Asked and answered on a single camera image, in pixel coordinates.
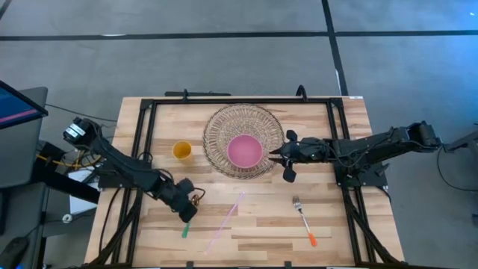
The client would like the fork with orange handle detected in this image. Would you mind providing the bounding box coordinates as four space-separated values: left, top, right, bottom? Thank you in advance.
292 195 319 248

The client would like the pink bowl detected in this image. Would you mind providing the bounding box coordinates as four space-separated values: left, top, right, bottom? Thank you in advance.
226 134 264 169

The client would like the yellow plastic cup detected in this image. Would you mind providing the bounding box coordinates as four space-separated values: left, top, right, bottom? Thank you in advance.
172 140 193 161

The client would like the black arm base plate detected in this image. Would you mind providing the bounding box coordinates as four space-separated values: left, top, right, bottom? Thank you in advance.
335 160 388 188
97 160 152 189

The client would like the computer monitor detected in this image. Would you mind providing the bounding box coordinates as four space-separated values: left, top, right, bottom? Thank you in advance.
0 79 49 130

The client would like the grey metal stand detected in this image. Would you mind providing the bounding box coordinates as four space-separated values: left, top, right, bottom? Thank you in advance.
442 129 478 155

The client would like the round woven wicker tray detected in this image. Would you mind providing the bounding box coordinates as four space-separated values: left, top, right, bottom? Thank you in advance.
202 103 285 180

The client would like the black aluminium table frame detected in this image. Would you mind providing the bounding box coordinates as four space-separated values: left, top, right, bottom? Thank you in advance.
85 97 406 269

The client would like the yellow cable bundle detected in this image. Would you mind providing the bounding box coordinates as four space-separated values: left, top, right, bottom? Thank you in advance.
36 152 102 170

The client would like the black cable loop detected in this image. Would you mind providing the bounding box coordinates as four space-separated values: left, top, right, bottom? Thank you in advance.
436 145 478 193

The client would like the spoon with green handle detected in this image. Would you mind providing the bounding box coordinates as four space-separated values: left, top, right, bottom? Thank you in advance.
181 194 202 239

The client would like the pink drinking straw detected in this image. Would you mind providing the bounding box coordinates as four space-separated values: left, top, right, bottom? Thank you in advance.
204 191 246 256

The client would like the white paper sheet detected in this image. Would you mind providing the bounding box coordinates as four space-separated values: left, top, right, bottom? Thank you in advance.
68 167 100 215

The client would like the black table clamp bar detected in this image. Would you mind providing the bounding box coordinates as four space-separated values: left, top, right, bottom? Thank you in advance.
164 88 232 98

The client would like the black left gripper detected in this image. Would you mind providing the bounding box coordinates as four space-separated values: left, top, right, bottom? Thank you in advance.
152 177 199 224

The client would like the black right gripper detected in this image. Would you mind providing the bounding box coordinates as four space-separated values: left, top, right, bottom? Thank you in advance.
269 129 334 184

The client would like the black floor cable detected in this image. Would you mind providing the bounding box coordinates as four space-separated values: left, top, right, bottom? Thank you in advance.
46 103 118 123

